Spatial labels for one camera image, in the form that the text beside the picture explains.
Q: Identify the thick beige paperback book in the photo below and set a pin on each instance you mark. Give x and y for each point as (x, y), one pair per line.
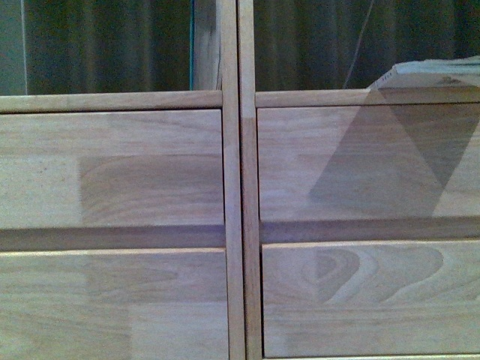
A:
(431, 73)

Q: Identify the dark curtain behind shelf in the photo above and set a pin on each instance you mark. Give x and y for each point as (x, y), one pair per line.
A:
(75, 47)

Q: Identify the upper right wooden drawer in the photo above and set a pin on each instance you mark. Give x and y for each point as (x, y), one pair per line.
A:
(368, 162)

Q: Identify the wooden drawer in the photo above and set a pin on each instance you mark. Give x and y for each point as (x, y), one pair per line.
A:
(114, 304)
(368, 162)
(111, 169)
(370, 299)

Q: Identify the upper left wooden drawer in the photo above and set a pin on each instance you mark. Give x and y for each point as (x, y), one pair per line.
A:
(111, 169)

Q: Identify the right wooden bookshelf unit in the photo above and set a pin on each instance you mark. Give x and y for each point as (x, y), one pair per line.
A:
(258, 233)

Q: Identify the wooden bookshelf unit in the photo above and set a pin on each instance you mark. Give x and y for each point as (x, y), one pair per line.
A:
(15, 100)
(258, 233)

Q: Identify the left wooden bookshelf unit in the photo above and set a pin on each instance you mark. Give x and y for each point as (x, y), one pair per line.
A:
(15, 100)

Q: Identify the lower left wooden drawer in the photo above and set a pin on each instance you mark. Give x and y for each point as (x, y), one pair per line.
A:
(114, 304)

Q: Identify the lower right wooden drawer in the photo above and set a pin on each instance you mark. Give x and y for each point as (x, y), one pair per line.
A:
(370, 299)

